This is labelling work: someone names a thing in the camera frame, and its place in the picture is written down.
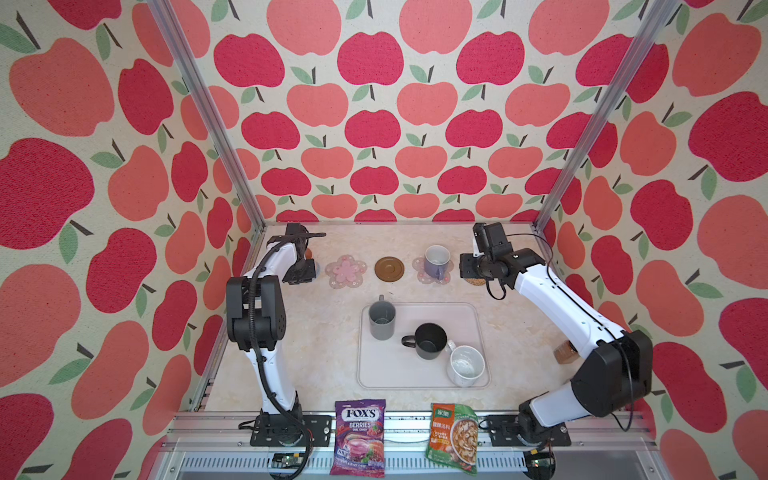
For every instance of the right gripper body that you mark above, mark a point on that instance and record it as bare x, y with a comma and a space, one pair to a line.
473, 267

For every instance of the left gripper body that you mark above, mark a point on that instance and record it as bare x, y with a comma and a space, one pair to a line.
305, 271

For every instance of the pink flower coaster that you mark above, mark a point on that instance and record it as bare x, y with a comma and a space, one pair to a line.
419, 265
346, 272

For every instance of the brown wooden round coaster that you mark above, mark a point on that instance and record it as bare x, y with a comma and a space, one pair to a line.
389, 269

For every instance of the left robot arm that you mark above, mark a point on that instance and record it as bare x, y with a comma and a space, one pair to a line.
257, 322

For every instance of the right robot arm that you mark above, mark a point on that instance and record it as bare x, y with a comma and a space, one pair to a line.
617, 364

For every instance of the grey mug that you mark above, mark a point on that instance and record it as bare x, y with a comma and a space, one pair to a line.
382, 314

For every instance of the black mug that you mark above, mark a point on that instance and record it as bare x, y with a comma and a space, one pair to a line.
429, 340

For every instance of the brown spice jar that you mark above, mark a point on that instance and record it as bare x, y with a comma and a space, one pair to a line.
566, 353

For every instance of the translucent plastic tray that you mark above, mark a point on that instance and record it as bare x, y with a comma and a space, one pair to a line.
389, 365

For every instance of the green snack bag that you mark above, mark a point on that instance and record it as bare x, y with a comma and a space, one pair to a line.
454, 437

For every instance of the purple Fox's candy bag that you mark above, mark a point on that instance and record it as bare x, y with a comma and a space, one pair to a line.
359, 438

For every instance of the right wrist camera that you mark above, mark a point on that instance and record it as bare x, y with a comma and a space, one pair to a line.
491, 240

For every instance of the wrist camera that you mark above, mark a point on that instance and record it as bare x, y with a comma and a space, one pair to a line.
491, 240
295, 230

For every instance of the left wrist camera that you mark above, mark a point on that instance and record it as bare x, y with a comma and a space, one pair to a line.
295, 230

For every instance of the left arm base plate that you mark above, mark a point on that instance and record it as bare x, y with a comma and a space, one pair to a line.
275, 430

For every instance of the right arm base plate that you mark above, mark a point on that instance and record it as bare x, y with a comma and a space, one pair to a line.
498, 429

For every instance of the right aluminium frame post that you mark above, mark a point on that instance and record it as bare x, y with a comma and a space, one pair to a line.
657, 17

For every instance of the aluminium frame post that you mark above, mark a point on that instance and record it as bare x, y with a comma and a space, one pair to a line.
172, 31
657, 17

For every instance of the front aluminium frame rail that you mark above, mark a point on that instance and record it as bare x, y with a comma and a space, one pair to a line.
216, 445

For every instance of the left aluminium frame post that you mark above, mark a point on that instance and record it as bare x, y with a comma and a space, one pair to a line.
172, 31

